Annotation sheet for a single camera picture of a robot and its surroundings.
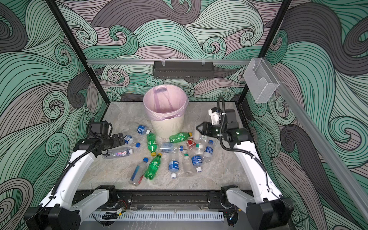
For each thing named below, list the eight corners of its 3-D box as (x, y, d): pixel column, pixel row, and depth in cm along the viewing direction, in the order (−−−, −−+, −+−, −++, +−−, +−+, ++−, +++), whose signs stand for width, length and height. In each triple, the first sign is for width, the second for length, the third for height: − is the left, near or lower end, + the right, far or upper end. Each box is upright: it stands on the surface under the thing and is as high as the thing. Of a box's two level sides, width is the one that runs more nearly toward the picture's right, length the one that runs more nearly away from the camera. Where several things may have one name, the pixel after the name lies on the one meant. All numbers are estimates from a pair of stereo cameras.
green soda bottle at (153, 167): (144, 177, 83) (142, 174, 78) (158, 155, 92) (156, 151, 87) (152, 181, 81) (150, 178, 77) (165, 158, 91) (164, 154, 86)
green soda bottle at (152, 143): (149, 158, 90) (148, 154, 86) (147, 136, 101) (145, 132, 97) (158, 155, 91) (157, 152, 87) (155, 134, 102) (154, 130, 98)
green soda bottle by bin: (170, 144, 96) (169, 141, 92) (169, 137, 99) (168, 133, 96) (192, 140, 98) (193, 137, 94) (190, 133, 101) (191, 130, 98)
